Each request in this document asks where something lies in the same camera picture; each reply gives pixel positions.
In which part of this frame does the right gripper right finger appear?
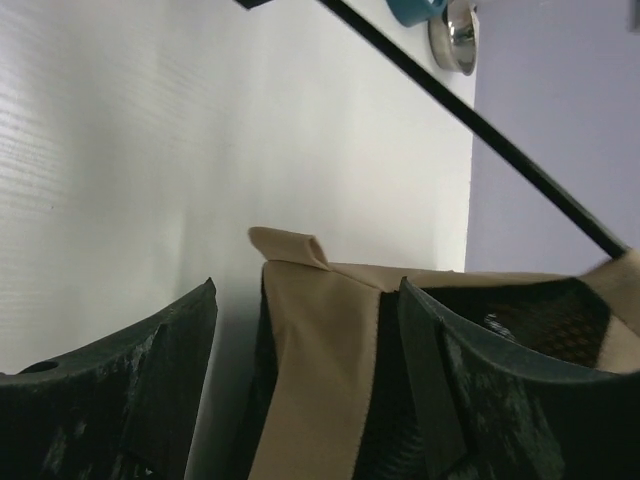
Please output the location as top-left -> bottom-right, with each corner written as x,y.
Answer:
398,279 -> 639,479

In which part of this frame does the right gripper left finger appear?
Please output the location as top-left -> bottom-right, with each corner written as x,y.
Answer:
1,280 -> 217,479

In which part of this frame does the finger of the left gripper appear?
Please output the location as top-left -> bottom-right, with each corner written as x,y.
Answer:
236,0 -> 272,9

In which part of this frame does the beige fabric pet tent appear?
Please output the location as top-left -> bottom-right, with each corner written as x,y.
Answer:
224,227 -> 639,479

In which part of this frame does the black tent pole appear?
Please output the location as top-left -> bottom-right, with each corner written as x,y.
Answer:
321,0 -> 631,259

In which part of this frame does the steel pet bowl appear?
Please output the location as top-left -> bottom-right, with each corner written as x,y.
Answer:
427,0 -> 479,76

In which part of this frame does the teal bowl stand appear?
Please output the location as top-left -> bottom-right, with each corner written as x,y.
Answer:
386,0 -> 448,28

